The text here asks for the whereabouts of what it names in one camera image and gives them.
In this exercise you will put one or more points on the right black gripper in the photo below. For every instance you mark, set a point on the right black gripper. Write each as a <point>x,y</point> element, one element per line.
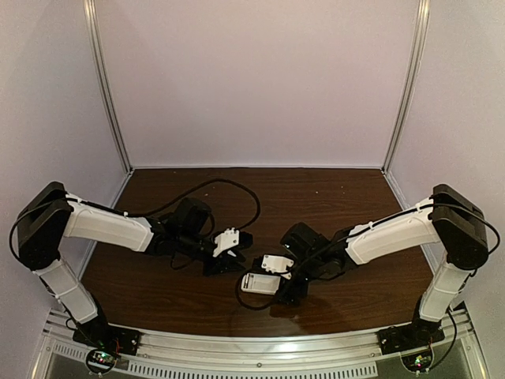
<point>285,289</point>

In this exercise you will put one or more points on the right aluminium corner post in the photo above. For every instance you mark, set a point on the right aluminium corner post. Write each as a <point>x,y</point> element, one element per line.
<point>416,54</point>

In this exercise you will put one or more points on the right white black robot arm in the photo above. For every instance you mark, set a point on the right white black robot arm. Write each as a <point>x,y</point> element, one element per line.
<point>445,217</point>

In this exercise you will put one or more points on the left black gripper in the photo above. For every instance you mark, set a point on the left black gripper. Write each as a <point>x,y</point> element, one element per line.
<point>222,262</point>

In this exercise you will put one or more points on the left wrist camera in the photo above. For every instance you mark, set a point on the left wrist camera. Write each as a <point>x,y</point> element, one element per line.
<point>231,239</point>

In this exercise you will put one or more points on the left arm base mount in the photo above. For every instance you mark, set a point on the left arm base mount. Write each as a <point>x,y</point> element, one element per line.
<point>108,346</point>

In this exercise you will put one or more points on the white remote control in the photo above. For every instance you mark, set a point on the white remote control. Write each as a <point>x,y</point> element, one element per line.
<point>260,284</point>

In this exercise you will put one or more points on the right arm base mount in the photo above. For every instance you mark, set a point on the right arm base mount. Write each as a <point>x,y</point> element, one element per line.
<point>413,344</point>

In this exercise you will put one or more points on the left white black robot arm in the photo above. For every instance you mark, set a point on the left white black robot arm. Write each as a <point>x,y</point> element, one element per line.
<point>55,214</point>

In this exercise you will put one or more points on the left aluminium corner post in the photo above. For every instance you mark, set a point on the left aluminium corner post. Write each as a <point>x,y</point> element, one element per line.
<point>104,84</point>

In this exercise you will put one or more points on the aluminium corner post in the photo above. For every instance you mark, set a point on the aluminium corner post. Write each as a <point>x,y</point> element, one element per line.
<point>416,54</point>
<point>104,84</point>

